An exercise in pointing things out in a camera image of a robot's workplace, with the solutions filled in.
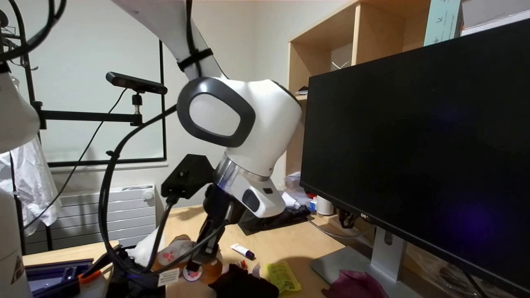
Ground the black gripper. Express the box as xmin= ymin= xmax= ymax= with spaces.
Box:
xmin=184 ymin=185 xmax=246 ymax=279

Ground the brown white stuffed animal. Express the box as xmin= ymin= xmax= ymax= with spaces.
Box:
xmin=130 ymin=234 xmax=226 ymax=287

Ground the white marker with dark cap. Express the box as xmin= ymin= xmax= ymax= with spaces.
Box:
xmin=229 ymin=242 xmax=257 ymax=262

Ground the black crumpled cloth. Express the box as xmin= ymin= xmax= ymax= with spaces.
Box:
xmin=208 ymin=264 xmax=280 ymax=298

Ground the yellow green packet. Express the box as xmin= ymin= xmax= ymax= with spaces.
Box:
xmin=261 ymin=261 xmax=305 ymax=295

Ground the black tool with orange tip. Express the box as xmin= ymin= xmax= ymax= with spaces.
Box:
xmin=77 ymin=251 xmax=115 ymax=287

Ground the white tape roll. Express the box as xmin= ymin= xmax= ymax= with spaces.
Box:
xmin=315 ymin=194 xmax=337 ymax=219

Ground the purple plastic tray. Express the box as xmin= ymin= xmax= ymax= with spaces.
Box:
xmin=24 ymin=257 xmax=97 ymax=298

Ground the maroon cloth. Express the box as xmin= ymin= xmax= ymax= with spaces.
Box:
xmin=322 ymin=269 xmax=391 ymax=298

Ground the grey monitor stand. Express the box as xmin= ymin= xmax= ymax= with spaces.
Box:
xmin=310 ymin=226 xmax=428 ymax=298

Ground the white hanging cloth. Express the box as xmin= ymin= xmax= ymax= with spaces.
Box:
xmin=0 ymin=138 xmax=63 ymax=239

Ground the white machine base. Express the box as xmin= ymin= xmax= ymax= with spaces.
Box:
xmin=0 ymin=188 xmax=34 ymax=298

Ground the black framed whiteboard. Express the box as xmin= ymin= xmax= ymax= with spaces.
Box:
xmin=24 ymin=39 xmax=169 ymax=170

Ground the white machine housing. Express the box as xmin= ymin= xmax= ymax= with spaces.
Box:
xmin=0 ymin=69 xmax=42 ymax=156

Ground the black computer monitor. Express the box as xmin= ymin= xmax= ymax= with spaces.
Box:
xmin=300 ymin=19 xmax=530 ymax=297

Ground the wooden shelf unit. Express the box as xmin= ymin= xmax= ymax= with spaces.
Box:
xmin=285 ymin=0 xmax=463 ymax=193

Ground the teal board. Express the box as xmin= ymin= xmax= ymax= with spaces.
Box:
xmin=423 ymin=0 xmax=463 ymax=47

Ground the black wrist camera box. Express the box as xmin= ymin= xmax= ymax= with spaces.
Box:
xmin=160 ymin=153 xmax=219 ymax=201

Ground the white wall radiator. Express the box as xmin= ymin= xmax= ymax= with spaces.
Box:
xmin=55 ymin=185 xmax=160 ymax=251

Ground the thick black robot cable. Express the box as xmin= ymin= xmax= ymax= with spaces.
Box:
xmin=98 ymin=0 xmax=229 ymax=292

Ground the thin black camera cable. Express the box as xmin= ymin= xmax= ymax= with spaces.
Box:
xmin=22 ymin=89 xmax=130 ymax=231

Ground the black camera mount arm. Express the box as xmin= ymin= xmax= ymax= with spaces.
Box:
xmin=22 ymin=55 xmax=146 ymax=132

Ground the black stereo camera bar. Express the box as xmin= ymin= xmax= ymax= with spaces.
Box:
xmin=105 ymin=70 xmax=169 ymax=97

